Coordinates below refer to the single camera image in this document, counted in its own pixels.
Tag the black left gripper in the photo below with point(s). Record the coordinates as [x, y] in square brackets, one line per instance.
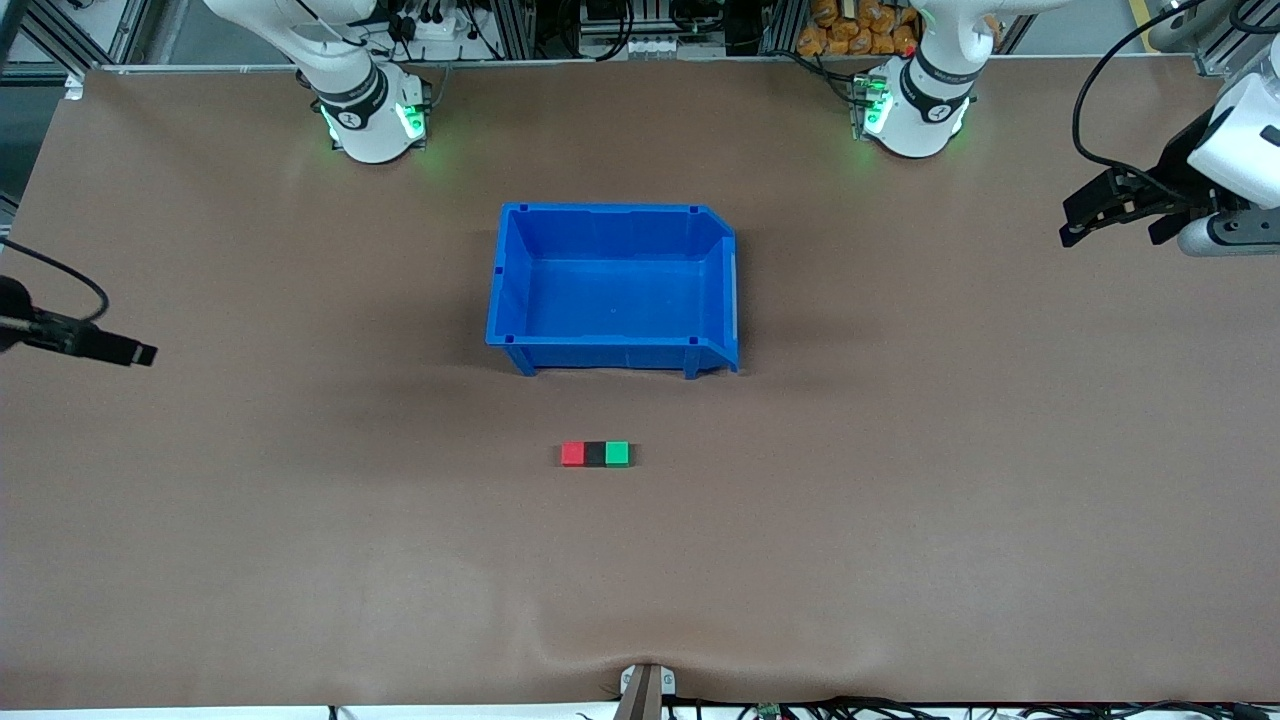
[1183, 170]

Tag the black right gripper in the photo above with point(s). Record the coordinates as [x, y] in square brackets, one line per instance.
[14, 312]

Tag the red cube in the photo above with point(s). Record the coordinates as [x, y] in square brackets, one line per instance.
[572, 454]

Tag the green cube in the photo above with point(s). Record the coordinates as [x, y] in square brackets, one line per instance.
[617, 453]

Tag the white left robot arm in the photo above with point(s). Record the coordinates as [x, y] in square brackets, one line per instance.
[915, 120]

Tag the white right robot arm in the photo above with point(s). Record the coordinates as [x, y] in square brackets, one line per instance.
[365, 130]

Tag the black cube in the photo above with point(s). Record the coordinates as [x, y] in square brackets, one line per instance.
[595, 455]

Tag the orange snack packs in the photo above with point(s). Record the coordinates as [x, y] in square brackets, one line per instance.
[855, 30]

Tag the brown table mat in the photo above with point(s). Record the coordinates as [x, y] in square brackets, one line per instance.
[400, 580]

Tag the white power strip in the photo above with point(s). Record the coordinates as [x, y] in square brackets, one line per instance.
[440, 32]

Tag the white terminal strip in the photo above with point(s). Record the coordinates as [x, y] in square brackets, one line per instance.
[660, 46]

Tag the blue plastic storage bin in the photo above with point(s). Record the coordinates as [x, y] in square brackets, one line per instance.
[615, 300]

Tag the metal table clamp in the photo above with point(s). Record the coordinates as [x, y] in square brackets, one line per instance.
[645, 690]

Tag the aluminium frame profile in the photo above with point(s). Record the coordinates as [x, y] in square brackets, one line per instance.
[1175, 30]
[60, 35]

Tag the aluminium frame post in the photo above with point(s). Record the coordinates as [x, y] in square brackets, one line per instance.
[515, 30]

